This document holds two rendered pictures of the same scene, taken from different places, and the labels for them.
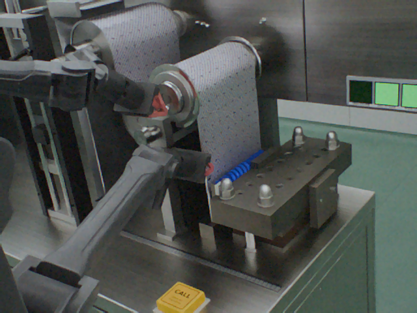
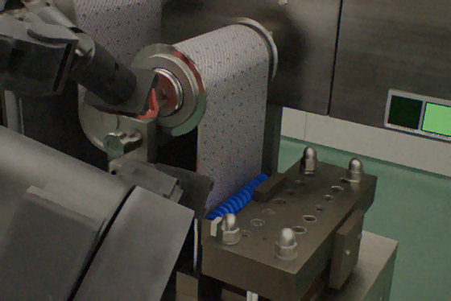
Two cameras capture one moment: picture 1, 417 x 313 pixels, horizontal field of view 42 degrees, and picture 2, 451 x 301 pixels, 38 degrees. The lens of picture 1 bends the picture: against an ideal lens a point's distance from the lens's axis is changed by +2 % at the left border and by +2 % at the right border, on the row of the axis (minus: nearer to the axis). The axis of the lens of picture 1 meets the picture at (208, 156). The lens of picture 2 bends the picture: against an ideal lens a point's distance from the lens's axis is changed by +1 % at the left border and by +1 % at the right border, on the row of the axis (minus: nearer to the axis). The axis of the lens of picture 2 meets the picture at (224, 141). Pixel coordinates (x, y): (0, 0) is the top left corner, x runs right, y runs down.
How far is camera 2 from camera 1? 26 cm
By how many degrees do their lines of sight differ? 11
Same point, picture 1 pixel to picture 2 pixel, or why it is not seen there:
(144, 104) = (136, 100)
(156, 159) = (154, 183)
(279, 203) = (304, 256)
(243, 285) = not seen: outside the picture
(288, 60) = (311, 59)
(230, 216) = (233, 268)
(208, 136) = (208, 151)
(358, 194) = (378, 243)
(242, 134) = (244, 150)
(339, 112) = (294, 123)
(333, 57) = (373, 63)
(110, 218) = not seen: hidden behind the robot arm
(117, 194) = not seen: hidden behind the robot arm
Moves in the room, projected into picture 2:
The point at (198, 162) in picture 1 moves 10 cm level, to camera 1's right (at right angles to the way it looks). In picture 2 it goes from (196, 189) to (261, 186)
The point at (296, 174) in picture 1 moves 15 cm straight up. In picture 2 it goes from (317, 213) to (326, 134)
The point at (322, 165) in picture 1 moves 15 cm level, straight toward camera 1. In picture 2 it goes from (347, 203) to (361, 249)
